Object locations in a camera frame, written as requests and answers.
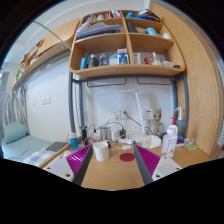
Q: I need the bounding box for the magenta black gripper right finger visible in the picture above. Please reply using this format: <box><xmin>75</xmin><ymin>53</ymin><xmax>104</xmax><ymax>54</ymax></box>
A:
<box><xmin>133</xmin><ymin>144</ymin><xmax>183</xmax><ymax>186</ymax></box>

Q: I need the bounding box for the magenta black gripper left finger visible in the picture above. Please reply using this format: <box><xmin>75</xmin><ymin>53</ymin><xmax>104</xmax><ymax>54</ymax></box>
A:
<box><xmin>43</xmin><ymin>144</ymin><xmax>95</xmax><ymax>187</ymax></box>

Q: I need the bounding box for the clear water bottle pink label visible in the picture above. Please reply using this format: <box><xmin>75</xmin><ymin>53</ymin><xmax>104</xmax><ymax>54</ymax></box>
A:
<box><xmin>161</xmin><ymin>128</ymin><xmax>177</xmax><ymax>157</ymax></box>

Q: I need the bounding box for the white crumpled tissue pack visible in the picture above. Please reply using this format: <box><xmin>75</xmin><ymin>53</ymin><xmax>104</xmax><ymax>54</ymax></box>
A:
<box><xmin>141</xmin><ymin>135</ymin><xmax>161</xmax><ymax>149</ymax></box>

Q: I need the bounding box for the blue white tube bottle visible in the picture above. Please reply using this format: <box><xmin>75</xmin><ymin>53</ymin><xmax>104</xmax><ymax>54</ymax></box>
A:
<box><xmin>69</xmin><ymin>133</ymin><xmax>78</xmax><ymax>149</ymax></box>

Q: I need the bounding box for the Groot figurine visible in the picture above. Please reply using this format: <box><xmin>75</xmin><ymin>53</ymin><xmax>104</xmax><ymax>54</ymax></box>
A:
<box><xmin>152</xmin><ymin>109</ymin><xmax>164</xmax><ymax>136</ymax></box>

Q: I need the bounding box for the stainless steel cup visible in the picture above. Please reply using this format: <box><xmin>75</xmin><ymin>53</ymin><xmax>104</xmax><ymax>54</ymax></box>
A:
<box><xmin>100</xmin><ymin>127</ymin><xmax>111</xmax><ymax>141</ymax></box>

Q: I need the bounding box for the white pump bottle red cap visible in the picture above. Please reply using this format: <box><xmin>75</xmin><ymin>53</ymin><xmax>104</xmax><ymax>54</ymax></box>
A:
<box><xmin>168</xmin><ymin>117</ymin><xmax>178</xmax><ymax>136</ymax></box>

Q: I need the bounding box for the white power adapter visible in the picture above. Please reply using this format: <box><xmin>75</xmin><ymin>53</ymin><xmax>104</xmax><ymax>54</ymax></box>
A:
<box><xmin>111</xmin><ymin>130</ymin><xmax>120</xmax><ymax>141</ymax></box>

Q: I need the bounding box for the green sponge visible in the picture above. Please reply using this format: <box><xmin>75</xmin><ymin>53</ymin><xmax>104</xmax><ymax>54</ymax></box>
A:
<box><xmin>187</xmin><ymin>144</ymin><xmax>198</xmax><ymax>151</ymax></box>

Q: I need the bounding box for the clear squeeze wash bottle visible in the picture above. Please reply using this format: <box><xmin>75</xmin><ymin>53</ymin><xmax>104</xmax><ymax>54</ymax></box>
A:
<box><xmin>175</xmin><ymin>107</ymin><xmax>184</xmax><ymax>137</ymax></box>

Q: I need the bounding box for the bed with teal bedding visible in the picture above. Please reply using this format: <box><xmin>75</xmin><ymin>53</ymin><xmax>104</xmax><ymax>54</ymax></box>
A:
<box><xmin>1</xmin><ymin>133</ymin><xmax>66</xmax><ymax>166</ymax></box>

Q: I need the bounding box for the teal pillow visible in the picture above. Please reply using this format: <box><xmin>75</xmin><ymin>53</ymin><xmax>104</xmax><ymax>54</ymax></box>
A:
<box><xmin>4</xmin><ymin>122</ymin><xmax>28</xmax><ymax>144</ymax></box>

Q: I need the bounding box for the dark bottle on shelf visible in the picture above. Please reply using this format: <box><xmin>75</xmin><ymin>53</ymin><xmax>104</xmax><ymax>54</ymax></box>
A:
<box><xmin>89</xmin><ymin>54</ymin><xmax>99</xmax><ymax>68</ymax></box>

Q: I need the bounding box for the blue white box on shelf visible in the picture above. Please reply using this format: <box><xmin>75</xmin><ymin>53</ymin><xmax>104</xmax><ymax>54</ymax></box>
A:
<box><xmin>117</xmin><ymin>48</ymin><xmax>129</xmax><ymax>64</ymax></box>

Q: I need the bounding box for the stack of papers on shelf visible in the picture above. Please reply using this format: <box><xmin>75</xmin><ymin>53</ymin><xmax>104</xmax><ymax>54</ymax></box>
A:
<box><xmin>76</xmin><ymin>22</ymin><xmax>120</xmax><ymax>38</ymax></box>

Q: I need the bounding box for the wooden wall shelf unit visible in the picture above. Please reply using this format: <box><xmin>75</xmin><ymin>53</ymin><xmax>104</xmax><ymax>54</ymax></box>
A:
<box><xmin>69</xmin><ymin>10</ymin><xmax>185</xmax><ymax>78</ymax></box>

